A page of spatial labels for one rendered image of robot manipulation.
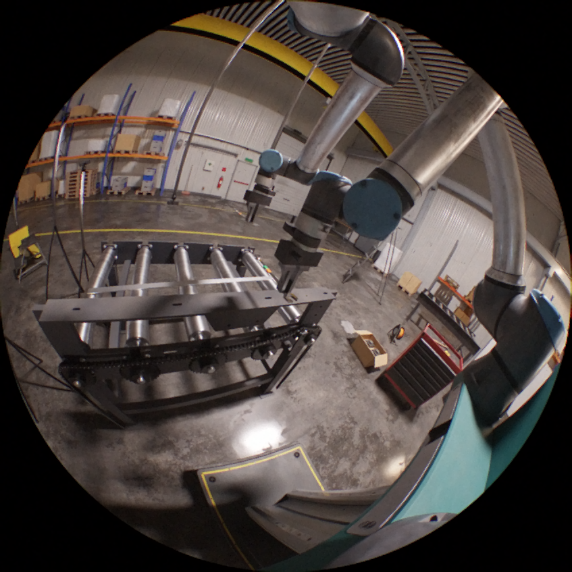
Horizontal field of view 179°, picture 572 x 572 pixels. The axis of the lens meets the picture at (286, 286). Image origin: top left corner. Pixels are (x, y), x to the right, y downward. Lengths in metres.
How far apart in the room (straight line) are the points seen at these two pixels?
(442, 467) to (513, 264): 0.47
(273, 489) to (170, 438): 0.78
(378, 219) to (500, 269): 0.42
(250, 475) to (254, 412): 0.65
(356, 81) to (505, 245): 0.52
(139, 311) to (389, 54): 0.82
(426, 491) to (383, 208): 0.35
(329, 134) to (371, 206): 0.35
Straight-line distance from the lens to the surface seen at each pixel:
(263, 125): 10.50
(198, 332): 0.85
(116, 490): 1.72
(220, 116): 9.87
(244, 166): 10.00
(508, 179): 0.60
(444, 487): 0.28
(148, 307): 0.56
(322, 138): 0.60
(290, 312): 1.12
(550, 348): 0.52
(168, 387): 1.69
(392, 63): 0.48
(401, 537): 0.17
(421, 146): 0.33
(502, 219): 0.59
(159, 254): 1.54
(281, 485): 1.31
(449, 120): 0.38
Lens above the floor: 1.55
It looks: 29 degrees down
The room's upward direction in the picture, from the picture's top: 24 degrees clockwise
